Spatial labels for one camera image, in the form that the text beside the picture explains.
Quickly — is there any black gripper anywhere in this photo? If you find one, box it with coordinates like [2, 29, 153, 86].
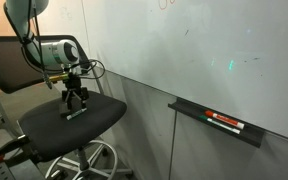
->
[61, 64, 90, 112]

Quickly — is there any green whiteboard marker white cap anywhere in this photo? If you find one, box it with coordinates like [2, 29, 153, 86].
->
[66, 107, 88, 121]

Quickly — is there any black mesh office chair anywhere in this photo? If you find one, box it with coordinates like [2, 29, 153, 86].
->
[0, 34, 135, 180]

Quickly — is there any black marker on tray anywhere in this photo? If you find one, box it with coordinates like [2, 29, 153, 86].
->
[199, 115, 242, 135]

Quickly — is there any red whiteboard marker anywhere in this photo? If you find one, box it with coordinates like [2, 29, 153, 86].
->
[205, 109, 246, 130]

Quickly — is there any black marker tray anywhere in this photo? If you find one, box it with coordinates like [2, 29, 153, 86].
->
[167, 96, 266, 148]

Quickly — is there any whiteboard panel without tray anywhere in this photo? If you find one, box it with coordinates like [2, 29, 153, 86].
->
[33, 0, 97, 68]

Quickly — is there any large whiteboard panel with tray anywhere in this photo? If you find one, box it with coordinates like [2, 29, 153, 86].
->
[82, 0, 288, 144]

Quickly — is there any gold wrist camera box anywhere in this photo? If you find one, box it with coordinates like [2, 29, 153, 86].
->
[48, 73, 70, 83]

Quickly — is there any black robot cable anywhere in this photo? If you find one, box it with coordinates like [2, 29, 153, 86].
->
[20, 0, 107, 89]

